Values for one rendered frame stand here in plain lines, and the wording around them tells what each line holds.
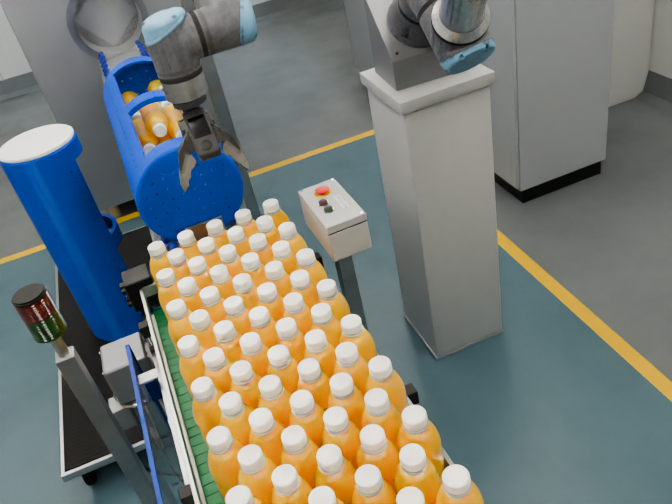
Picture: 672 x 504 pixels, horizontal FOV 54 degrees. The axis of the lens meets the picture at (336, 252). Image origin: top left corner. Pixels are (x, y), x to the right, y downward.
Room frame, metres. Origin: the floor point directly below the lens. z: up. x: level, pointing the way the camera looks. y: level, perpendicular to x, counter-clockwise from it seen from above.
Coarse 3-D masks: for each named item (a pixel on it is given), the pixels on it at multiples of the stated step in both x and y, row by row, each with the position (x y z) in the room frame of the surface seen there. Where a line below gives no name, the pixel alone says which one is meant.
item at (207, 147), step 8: (192, 112) 1.32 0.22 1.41; (200, 112) 1.32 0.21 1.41; (184, 120) 1.31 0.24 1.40; (192, 120) 1.30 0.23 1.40; (200, 120) 1.30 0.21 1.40; (208, 120) 1.30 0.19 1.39; (192, 128) 1.29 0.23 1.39; (200, 128) 1.28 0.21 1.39; (208, 128) 1.28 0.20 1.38; (192, 136) 1.27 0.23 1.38; (200, 136) 1.27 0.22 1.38; (208, 136) 1.26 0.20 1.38; (200, 144) 1.25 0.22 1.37; (208, 144) 1.24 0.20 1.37; (216, 144) 1.25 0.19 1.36; (200, 152) 1.23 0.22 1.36; (208, 152) 1.23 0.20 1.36; (216, 152) 1.24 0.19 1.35
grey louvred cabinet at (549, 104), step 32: (352, 0) 4.61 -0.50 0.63; (512, 0) 2.72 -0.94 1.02; (544, 0) 2.75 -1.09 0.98; (576, 0) 2.78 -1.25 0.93; (608, 0) 2.82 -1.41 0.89; (352, 32) 4.73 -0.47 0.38; (512, 32) 2.72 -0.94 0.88; (544, 32) 2.75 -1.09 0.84; (576, 32) 2.78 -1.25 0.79; (608, 32) 2.82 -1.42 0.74; (512, 64) 2.72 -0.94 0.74; (544, 64) 2.75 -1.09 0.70; (576, 64) 2.79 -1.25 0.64; (608, 64) 2.83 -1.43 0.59; (512, 96) 2.73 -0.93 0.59; (544, 96) 2.75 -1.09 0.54; (576, 96) 2.79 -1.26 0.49; (608, 96) 2.83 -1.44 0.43; (512, 128) 2.73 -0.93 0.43; (544, 128) 2.75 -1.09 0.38; (576, 128) 2.79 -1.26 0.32; (512, 160) 2.74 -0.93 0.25; (544, 160) 2.75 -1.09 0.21; (576, 160) 2.79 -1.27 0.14; (512, 192) 2.82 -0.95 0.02; (544, 192) 2.76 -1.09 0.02
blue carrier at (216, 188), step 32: (128, 64) 2.34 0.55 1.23; (160, 96) 1.96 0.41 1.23; (128, 128) 1.84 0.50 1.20; (128, 160) 1.70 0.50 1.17; (160, 160) 1.55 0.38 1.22; (224, 160) 1.59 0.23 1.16; (160, 192) 1.54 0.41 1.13; (192, 192) 1.56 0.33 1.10; (224, 192) 1.58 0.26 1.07; (160, 224) 1.53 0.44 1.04; (192, 224) 1.55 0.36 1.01; (224, 224) 1.57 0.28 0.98
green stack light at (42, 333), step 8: (56, 312) 1.02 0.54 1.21; (48, 320) 1.00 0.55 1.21; (56, 320) 1.01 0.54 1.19; (64, 320) 1.04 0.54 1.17; (32, 328) 1.00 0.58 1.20; (40, 328) 0.99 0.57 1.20; (48, 328) 1.00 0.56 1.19; (56, 328) 1.01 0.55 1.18; (64, 328) 1.02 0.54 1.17; (32, 336) 1.01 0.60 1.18; (40, 336) 1.00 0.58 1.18; (48, 336) 1.00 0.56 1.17; (56, 336) 1.00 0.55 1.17
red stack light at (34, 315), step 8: (48, 296) 1.03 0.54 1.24; (40, 304) 1.00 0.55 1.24; (48, 304) 1.01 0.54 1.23; (24, 312) 1.00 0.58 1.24; (32, 312) 0.99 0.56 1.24; (40, 312) 1.00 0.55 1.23; (48, 312) 1.01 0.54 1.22; (24, 320) 1.00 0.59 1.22; (32, 320) 0.99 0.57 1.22; (40, 320) 1.00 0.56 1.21
